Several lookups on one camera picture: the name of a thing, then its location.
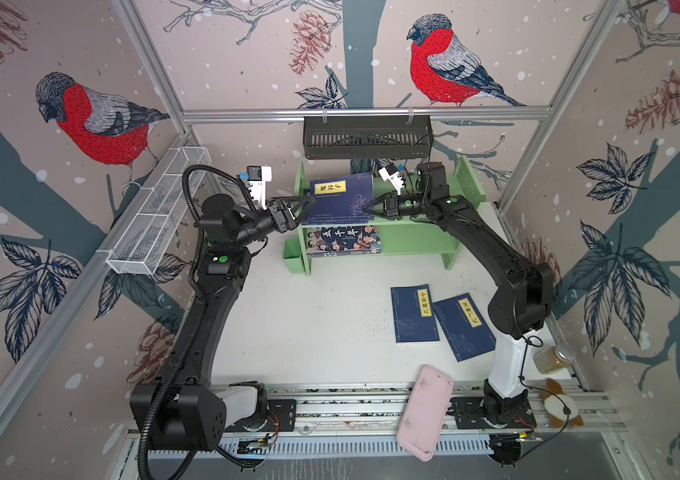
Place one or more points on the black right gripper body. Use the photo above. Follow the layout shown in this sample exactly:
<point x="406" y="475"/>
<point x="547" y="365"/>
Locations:
<point x="411" y="205"/>

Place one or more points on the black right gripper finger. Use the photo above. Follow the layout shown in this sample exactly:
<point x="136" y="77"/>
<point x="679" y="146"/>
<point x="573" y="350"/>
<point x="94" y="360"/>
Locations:
<point x="386" y="201"/>
<point x="377" y="212"/>

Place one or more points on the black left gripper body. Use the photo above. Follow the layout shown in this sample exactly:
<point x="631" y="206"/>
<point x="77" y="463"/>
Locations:
<point x="269" y="221"/>

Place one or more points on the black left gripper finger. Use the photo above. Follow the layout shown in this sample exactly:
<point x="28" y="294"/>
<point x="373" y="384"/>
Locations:
<point x="299" y="215"/>
<point x="295" y="201"/>

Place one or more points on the dark blue bottom book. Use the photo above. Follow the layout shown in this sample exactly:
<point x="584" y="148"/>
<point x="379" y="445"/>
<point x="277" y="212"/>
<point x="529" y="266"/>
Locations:
<point x="340" y="201"/>

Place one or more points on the colourful illustrated thick book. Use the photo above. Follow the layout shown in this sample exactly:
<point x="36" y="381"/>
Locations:
<point x="340" y="240"/>

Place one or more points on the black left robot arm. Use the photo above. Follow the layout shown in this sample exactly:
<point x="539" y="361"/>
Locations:
<point x="178" y="410"/>

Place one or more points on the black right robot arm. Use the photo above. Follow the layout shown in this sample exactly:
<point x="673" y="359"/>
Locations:
<point x="524" y="294"/>

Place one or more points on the green wooden shelf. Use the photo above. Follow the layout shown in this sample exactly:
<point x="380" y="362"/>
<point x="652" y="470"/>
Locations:
<point x="406" y="237"/>

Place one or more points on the small green pen box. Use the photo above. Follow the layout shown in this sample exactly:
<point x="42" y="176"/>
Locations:
<point x="293" y="256"/>

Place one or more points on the black hanging basket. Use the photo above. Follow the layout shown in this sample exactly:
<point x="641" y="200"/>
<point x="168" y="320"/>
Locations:
<point x="368" y="137"/>

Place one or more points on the pink plastic tray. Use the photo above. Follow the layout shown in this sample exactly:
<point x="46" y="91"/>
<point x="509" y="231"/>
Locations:
<point x="420" y="425"/>

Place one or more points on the small glass jar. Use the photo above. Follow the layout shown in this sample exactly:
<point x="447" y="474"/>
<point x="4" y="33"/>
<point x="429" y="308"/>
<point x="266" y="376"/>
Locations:
<point x="554" y="359"/>

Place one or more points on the small plush toy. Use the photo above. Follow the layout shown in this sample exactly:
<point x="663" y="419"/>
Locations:
<point x="561" y="408"/>

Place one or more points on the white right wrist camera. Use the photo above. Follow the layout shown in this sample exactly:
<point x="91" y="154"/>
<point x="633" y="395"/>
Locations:
<point x="393" y="174"/>

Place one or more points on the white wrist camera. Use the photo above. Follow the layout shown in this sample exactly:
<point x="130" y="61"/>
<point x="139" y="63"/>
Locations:
<point x="256" y="179"/>
<point x="393" y="174"/>

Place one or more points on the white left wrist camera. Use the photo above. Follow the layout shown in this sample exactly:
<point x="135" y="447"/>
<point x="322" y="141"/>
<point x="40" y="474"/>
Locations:
<point x="256" y="179"/>

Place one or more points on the white wire mesh basket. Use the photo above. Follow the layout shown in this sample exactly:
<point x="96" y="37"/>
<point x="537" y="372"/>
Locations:
<point x="142" y="246"/>

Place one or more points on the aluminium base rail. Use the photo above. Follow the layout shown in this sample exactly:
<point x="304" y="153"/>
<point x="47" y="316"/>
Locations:
<point x="362" y="420"/>

